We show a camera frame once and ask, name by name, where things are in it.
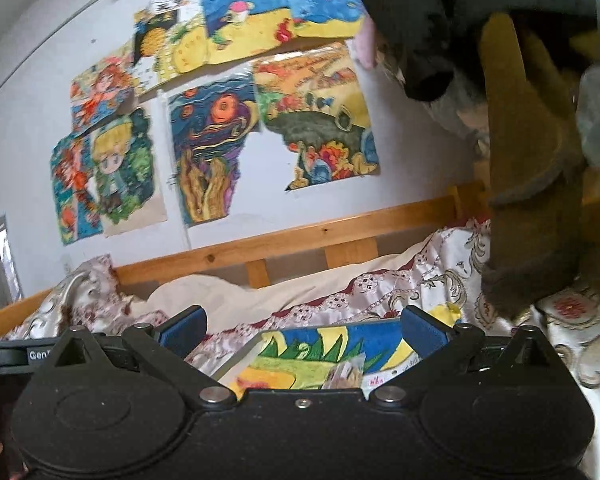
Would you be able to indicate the pineapple yellow drawing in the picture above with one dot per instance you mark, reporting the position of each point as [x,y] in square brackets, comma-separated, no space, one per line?
[170,40]

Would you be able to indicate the floral satin bed cover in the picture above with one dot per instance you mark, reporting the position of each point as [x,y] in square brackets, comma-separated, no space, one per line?
[443,279]

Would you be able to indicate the brown fleece-lined coat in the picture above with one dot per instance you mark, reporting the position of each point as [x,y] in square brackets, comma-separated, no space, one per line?
[537,168]

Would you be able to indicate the blond boy drawing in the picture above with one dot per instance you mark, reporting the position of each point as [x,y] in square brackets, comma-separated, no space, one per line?
[125,177]

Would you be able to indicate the grey box with painted lining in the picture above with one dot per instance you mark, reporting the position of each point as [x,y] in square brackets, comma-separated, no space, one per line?
[300,358]

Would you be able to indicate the landscape flowers drawing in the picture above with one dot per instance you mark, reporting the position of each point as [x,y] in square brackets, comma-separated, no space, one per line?
[313,100]

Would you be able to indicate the wooden bed frame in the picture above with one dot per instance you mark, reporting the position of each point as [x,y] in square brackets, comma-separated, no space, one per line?
[343,241]

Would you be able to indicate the red-haired girl drawing lower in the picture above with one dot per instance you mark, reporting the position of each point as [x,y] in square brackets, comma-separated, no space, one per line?
[71,170]

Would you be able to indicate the fish on sand drawing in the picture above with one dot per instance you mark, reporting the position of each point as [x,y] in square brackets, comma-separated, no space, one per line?
[238,29]

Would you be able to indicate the red-haired girl drawing upper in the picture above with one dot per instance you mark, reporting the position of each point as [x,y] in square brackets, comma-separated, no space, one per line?
[97,92]

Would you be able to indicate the pink clear snack packet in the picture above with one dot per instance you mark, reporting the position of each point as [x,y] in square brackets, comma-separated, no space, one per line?
[347,374]

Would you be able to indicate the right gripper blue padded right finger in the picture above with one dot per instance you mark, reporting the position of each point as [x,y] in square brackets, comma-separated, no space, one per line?
[422,332]

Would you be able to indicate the red-haired girl drawing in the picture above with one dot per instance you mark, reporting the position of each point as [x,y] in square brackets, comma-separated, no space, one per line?
[71,170]
[97,92]

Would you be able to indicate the swirly blue orange drawing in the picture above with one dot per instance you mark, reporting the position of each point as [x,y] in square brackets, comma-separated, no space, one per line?
[209,126]

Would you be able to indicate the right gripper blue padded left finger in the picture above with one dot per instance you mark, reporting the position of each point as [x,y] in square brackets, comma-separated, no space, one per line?
[182,333]

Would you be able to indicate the black jacket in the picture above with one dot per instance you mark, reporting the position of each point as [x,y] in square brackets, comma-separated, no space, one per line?
[435,40]

